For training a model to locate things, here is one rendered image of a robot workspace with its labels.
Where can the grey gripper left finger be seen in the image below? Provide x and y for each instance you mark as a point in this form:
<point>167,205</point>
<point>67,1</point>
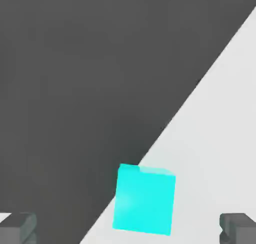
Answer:
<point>17,229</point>

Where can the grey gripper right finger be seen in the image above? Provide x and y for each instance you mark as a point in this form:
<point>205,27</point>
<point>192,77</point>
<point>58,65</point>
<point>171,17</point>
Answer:
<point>239,229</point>

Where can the small cyan cube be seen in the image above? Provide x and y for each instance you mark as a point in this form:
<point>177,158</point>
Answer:
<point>144,201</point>

